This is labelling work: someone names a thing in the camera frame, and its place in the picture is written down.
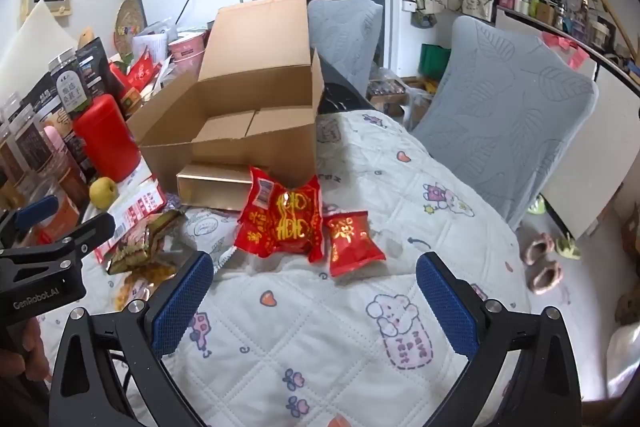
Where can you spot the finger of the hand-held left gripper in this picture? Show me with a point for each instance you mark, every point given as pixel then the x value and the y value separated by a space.
pixel 35 209
pixel 90 232

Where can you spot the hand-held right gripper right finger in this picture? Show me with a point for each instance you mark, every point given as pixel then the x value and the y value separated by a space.
pixel 447 302

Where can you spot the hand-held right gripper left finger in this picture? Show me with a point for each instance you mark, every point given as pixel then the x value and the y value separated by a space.
pixel 182 302

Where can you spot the green brown snack packet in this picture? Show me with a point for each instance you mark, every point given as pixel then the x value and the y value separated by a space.
pixel 145 239

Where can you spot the small red snack packet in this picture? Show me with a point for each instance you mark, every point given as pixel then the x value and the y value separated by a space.
pixel 350 242

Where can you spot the gold paper box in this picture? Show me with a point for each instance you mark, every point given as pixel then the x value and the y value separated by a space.
pixel 210 187

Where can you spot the large red snack packet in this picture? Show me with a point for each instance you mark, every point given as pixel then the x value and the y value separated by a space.
pixel 295 217

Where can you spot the brown cardboard box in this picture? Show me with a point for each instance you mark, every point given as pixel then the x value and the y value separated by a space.
pixel 250 57

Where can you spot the person's left hand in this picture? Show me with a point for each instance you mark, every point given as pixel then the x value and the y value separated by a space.
pixel 32 352

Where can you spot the orange box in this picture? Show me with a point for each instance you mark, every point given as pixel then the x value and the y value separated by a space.
pixel 62 219

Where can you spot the green apple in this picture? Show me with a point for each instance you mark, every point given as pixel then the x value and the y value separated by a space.
pixel 103 193

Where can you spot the red white flat box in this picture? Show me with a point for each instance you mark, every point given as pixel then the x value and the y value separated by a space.
pixel 140 202

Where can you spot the pink bottle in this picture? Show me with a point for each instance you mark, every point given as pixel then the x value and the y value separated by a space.
pixel 55 147

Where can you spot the red plastic canister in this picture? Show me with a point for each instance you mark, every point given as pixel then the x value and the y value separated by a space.
pixel 105 142

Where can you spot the quilted printed tablecloth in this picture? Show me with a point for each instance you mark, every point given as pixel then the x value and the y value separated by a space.
pixel 310 332

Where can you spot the green plush slipper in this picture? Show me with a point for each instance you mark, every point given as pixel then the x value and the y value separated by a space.
pixel 569 248

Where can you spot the pile of red packets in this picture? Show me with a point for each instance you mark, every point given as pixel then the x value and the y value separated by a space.
pixel 142 72

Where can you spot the white cabinet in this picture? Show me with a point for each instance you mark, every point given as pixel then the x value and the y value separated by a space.
pixel 595 167

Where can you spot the grey covered chair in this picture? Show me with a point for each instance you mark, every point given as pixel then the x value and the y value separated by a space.
pixel 345 37
pixel 510 107

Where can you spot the pink paper cup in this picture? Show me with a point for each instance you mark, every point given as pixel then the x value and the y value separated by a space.
pixel 187 49

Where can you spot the round woven mat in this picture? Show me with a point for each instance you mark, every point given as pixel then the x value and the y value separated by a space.
pixel 129 24

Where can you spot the wooden crate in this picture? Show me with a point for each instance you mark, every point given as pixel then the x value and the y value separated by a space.
pixel 387 89

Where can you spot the green bag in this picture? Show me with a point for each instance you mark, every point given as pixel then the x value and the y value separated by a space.
pixel 435 61

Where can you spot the row of cosmetic bottles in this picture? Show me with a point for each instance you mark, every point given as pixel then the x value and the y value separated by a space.
pixel 555 12

